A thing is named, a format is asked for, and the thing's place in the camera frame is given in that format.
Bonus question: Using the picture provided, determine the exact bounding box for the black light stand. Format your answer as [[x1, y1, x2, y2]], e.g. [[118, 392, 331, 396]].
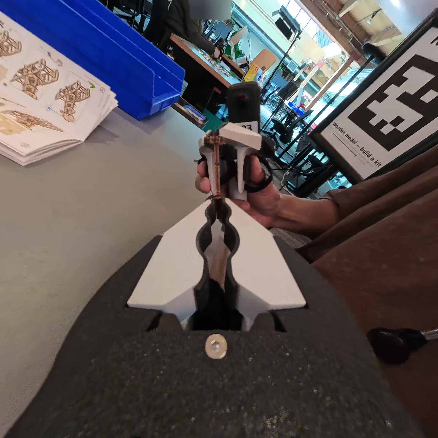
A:
[[263, 5, 304, 103]]

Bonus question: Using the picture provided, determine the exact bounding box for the background work table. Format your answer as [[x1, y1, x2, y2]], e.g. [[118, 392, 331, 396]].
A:
[[170, 34, 247, 90]]

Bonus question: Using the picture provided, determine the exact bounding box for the person's right hand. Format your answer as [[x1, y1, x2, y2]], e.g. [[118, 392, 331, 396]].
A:
[[195, 156, 283, 228]]

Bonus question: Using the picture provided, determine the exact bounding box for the model instruction booklet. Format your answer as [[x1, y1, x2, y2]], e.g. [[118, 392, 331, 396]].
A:
[[0, 10, 118, 166]]

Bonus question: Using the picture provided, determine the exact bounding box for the framed marker sign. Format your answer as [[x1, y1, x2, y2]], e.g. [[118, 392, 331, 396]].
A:
[[310, 10, 438, 183]]

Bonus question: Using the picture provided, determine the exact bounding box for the black office chair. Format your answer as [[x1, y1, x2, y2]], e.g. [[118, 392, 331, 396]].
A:
[[272, 109, 314, 145]]

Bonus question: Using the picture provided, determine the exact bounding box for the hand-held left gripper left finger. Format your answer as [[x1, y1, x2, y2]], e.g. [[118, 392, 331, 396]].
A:
[[127, 201, 219, 330]]

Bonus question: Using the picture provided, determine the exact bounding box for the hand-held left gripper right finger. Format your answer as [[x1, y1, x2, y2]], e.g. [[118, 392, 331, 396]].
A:
[[216, 198, 306, 331]]

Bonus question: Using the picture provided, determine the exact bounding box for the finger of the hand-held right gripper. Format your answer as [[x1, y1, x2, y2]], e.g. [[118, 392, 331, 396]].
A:
[[219, 123, 262, 201], [198, 131, 223, 196]]

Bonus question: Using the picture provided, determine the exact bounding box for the black knob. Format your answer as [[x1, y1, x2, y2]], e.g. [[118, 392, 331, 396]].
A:
[[367, 327, 438, 365]]

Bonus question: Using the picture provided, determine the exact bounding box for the grey desk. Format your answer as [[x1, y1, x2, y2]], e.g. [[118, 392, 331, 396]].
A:
[[0, 104, 310, 435]]

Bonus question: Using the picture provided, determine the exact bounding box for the wooden axle with gear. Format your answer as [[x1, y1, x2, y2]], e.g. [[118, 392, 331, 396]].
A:
[[205, 135, 230, 288]]

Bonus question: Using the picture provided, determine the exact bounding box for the blue plastic bin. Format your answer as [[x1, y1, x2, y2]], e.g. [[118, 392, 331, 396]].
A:
[[19, 0, 186, 121]]

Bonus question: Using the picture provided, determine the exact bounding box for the person's brown shirt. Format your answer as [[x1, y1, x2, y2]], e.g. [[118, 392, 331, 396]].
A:
[[296, 145, 438, 438]]

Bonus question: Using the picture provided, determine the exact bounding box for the person's right forearm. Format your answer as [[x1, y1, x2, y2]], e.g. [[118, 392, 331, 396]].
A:
[[270, 197, 341, 240]]

